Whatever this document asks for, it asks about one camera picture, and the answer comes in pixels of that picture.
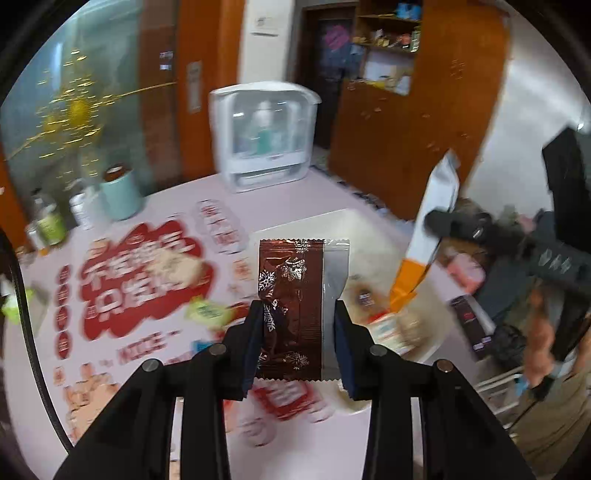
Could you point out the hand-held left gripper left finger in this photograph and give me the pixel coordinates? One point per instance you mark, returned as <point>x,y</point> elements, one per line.
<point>254,344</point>

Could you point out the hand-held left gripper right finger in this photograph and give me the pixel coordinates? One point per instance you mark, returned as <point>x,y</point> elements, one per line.
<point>344,357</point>

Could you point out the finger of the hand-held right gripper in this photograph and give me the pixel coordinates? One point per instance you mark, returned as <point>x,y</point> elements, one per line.
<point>452,225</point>

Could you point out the white and orange snack packet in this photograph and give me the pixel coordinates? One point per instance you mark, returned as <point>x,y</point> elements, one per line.
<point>431,207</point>

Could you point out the brown snowflake snack packet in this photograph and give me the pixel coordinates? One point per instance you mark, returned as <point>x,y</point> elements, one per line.
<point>286,295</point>

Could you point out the white plastic tray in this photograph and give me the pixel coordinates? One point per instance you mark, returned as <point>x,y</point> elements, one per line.
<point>369,258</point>

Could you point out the person's right hand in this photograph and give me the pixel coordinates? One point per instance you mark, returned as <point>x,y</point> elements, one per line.
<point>538,337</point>

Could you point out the pink item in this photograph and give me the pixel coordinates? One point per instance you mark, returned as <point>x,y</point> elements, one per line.
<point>466,270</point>

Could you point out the blue snack packet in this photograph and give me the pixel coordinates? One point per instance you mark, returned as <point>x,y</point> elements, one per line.
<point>205,347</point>

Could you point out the yellow-green snack packet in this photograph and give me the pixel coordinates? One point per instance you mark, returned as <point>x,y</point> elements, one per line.
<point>207,311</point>

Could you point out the red snack packet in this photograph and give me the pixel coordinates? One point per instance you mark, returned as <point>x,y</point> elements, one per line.
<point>286,398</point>

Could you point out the brown round snack packet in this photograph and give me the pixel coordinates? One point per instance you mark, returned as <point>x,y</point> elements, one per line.
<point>365,297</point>

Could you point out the beige cracker packet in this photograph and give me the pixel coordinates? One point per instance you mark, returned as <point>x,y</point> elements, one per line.
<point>411,327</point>

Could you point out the brown wooden cabinet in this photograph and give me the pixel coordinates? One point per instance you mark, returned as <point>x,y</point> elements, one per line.
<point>415,138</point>

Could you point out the dark red box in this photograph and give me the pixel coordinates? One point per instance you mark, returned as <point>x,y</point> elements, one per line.
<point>471,323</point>

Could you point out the red printed tablecloth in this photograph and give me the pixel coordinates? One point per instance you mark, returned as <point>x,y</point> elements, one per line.
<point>138,277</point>

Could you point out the person's khaki trousers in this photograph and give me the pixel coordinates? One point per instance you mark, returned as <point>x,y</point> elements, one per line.
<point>554,424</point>

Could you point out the white cabinet with clear door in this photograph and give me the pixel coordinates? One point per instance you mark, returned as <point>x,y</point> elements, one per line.
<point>263,175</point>

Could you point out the dark door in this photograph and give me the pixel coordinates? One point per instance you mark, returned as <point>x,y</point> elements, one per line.
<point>323,92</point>

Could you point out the mint green canister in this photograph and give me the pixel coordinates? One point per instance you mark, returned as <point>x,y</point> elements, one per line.
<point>120,198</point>

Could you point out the white plastic bottle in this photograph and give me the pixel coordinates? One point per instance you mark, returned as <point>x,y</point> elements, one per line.
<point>84,212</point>

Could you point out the clear bottle with green label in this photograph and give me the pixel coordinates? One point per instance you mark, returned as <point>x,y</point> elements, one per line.
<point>51,226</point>

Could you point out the small orange bottle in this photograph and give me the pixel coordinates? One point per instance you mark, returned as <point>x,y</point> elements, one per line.
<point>33,240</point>

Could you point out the glass panel with gold decoration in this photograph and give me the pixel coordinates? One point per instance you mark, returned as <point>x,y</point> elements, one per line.
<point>115,115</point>

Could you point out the orange wooden door frame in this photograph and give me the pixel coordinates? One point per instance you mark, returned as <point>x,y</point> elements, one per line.
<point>221,92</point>

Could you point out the white wall panel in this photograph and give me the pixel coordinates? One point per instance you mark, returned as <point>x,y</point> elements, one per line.
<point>265,23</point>

